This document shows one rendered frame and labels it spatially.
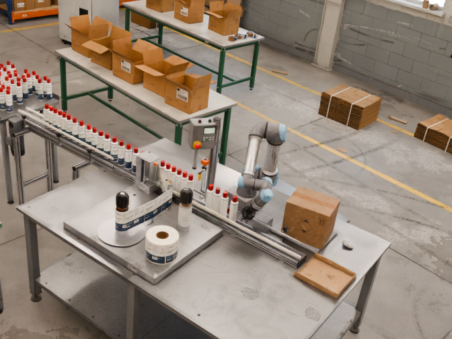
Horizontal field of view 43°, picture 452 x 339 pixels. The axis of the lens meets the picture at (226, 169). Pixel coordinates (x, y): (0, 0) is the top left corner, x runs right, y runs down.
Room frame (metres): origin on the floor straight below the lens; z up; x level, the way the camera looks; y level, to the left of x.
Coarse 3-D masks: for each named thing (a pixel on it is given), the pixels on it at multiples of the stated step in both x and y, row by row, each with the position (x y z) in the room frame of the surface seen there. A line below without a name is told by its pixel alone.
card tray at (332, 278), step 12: (312, 264) 2.92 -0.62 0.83; (324, 264) 2.94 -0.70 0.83; (336, 264) 2.92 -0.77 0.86; (300, 276) 2.77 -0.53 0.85; (312, 276) 2.80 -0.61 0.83; (324, 276) 2.82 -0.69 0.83; (336, 276) 2.83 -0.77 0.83; (348, 276) 2.84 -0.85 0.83; (324, 288) 2.68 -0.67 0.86; (336, 288) 2.72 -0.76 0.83
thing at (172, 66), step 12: (156, 48) 5.75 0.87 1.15; (144, 60) 5.60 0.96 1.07; (156, 60) 5.71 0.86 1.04; (168, 60) 5.77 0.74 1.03; (180, 60) 5.76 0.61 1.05; (144, 72) 5.57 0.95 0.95; (156, 72) 5.40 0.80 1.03; (168, 72) 5.37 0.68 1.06; (180, 72) 5.52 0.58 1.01; (144, 84) 5.57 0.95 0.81; (156, 84) 5.45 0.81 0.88
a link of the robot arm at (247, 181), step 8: (256, 128) 3.44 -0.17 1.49; (264, 128) 3.44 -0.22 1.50; (248, 136) 3.44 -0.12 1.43; (256, 136) 3.40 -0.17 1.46; (248, 144) 3.39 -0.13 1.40; (256, 144) 3.37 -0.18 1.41; (248, 152) 3.33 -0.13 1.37; (256, 152) 3.33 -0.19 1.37; (248, 160) 3.28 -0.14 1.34; (256, 160) 3.31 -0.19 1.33; (248, 168) 3.23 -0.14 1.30; (240, 176) 3.20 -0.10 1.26; (248, 176) 3.19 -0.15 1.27; (240, 184) 3.16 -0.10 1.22; (248, 184) 3.15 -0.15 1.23
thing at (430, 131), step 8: (424, 120) 6.95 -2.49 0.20; (432, 120) 6.99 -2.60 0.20; (440, 120) 7.02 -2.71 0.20; (448, 120) 7.04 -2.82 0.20; (416, 128) 6.85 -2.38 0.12; (424, 128) 6.77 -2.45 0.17; (432, 128) 6.72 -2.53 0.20; (440, 128) 6.75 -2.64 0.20; (448, 128) 6.78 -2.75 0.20; (416, 136) 6.83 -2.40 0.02; (424, 136) 6.74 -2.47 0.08; (432, 136) 6.68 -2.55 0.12; (440, 136) 6.62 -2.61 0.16; (448, 136) 6.55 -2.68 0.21; (432, 144) 6.66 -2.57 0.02; (440, 144) 6.60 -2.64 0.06; (448, 144) 6.52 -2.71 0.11; (448, 152) 6.51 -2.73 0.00
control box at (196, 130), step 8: (192, 120) 3.48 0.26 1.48; (208, 120) 3.51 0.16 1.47; (192, 128) 3.43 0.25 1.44; (200, 128) 3.43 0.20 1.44; (216, 128) 3.48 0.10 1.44; (192, 136) 3.42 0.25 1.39; (200, 136) 3.44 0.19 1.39; (192, 144) 3.42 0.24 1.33; (200, 144) 3.44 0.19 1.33; (208, 144) 3.46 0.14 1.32
